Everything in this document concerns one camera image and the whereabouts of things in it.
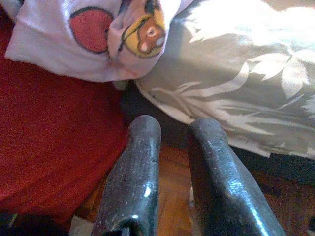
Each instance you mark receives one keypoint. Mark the pink cartoon print blanket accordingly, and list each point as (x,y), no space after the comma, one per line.
(73,54)

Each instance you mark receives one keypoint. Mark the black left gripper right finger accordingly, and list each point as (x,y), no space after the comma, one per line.
(221,184)

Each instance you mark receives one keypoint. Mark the beige floral bed sheet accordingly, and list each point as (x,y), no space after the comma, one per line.
(246,73)

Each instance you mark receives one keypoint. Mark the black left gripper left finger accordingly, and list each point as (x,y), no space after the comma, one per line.
(133,184)

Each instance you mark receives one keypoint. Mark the large red cushion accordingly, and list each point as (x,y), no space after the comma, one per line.
(49,135)

